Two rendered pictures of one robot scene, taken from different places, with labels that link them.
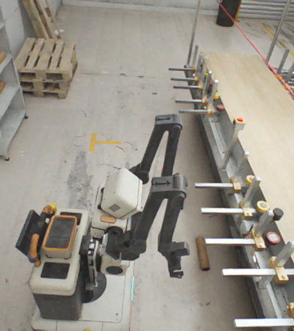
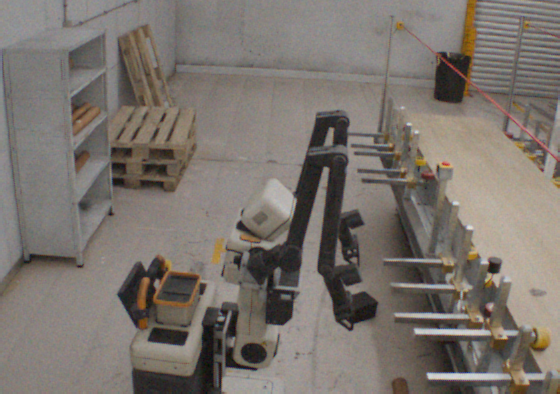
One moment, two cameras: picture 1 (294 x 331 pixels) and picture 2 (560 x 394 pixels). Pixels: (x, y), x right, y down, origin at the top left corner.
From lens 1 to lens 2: 1.08 m
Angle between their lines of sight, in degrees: 21
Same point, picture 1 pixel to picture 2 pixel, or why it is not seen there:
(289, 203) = (523, 275)
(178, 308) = not seen: outside the picture
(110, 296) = not seen: outside the picture
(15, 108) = (96, 198)
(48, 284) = (159, 349)
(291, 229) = (521, 301)
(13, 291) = not seen: outside the picture
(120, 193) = (268, 195)
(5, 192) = (76, 308)
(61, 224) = (179, 281)
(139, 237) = (292, 242)
